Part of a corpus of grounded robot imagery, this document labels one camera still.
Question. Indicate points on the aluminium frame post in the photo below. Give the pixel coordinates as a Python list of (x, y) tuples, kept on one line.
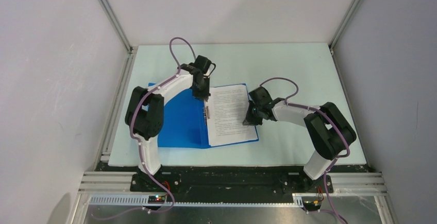
[(351, 11), (108, 10)]

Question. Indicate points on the grey slotted cable duct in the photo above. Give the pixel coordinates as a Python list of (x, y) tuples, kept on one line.
[(145, 200)]

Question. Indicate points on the controller board with leds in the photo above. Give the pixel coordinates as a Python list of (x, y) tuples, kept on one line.
[(156, 199), (311, 205)]

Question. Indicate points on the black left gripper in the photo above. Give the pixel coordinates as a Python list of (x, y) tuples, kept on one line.
[(204, 95)]

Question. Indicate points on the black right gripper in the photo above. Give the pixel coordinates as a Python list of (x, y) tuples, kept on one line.
[(249, 121)]

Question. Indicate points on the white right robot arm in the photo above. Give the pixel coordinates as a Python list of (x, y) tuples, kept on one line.
[(330, 133)]

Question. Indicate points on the right aluminium frame post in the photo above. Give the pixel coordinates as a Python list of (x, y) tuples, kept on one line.
[(351, 11)]

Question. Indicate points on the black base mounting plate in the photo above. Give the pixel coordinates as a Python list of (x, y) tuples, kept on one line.
[(231, 184)]

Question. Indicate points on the white paper sheet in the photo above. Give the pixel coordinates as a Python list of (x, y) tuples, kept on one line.
[(226, 111)]

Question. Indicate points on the left aluminium frame post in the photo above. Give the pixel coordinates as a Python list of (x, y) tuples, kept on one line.
[(108, 10)]

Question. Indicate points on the left controller board with leds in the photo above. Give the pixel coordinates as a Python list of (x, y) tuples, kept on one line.
[(156, 199)]

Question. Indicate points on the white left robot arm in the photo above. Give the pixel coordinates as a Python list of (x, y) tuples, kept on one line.
[(145, 113)]

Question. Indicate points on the right controller board with leds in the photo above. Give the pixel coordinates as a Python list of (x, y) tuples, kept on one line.
[(311, 205)]

